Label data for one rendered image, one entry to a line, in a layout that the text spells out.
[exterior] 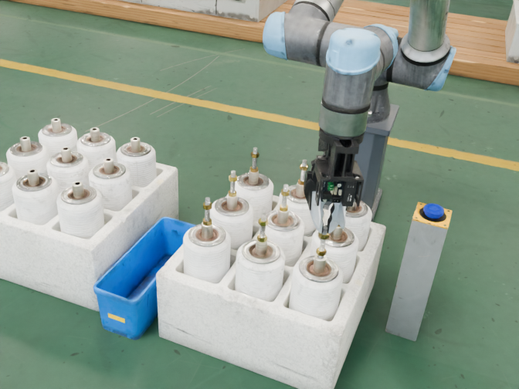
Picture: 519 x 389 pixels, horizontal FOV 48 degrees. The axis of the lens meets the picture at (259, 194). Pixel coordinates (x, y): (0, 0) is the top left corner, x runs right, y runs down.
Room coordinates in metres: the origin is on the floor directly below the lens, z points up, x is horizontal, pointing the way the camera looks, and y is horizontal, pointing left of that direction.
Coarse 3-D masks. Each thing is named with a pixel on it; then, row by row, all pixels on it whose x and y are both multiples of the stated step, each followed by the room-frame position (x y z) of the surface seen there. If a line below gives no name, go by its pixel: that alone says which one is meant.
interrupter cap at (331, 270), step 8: (312, 256) 0.89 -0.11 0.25; (304, 264) 0.86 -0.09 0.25; (312, 264) 0.87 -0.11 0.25; (328, 264) 0.87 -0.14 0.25; (336, 264) 0.87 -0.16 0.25; (304, 272) 0.84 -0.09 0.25; (312, 272) 0.85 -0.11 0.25; (328, 272) 0.85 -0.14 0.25; (336, 272) 0.85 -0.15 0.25; (312, 280) 0.82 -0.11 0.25; (320, 280) 0.82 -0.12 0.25; (328, 280) 0.82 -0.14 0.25
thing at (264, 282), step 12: (240, 252) 0.89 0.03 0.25; (240, 264) 0.87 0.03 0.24; (252, 264) 0.86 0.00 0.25; (264, 264) 0.86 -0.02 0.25; (276, 264) 0.87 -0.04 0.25; (240, 276) 0.87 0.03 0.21; (252, 276) 0.85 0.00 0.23; (264, 276) 0.85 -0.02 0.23; (276, 276) 0.86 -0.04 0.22; (240, 288) 0.87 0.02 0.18; (252, 288) 0.85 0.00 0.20; (264, 288) 0.85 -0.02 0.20; (276, 288) 0.87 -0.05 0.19
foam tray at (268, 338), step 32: (256, 224) 1.09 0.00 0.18; (160, 288) 0.89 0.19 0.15; (192, 288) 0.86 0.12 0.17; (224, 288) 0.86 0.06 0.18; (288, 288) 0.88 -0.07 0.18; (352, 288) 0.89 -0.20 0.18; (160, 320) 0.89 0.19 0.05; (192, 320) 0.86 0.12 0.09; (224, 320) 0.84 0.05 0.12; (256, 320) 0.82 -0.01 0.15; (288, 320) 0.79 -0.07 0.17; (320, 320) 0.79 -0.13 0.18; (352, 320) 0.86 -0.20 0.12; (224, 352) 0.84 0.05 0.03; (256, 352) 0.81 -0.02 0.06; (288, 352) 0.79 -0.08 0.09; (320, 352) 0.77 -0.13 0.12; (288, 384) 0.79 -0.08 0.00; (320, 384) 0.77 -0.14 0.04
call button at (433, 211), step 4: (428, 204) 0.99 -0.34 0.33; (432, 204) 0.99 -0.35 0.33; (424, 208) 0.97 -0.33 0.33; (428, 208) 0.97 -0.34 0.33; (432, 208) 0.97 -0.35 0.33; (436, 208) 0.97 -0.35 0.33; (440, 208) 0.98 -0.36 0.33; (428, 212) 0.96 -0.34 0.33; (432, 212) 0.96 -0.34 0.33; (436, 212) 0.96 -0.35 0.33; (440, 212) 0.96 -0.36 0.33; (428, 216) 0.97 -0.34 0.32; (432, 216) 0.96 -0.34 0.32; (436, 216) 0.96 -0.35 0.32; (440, 216) 0.96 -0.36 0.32
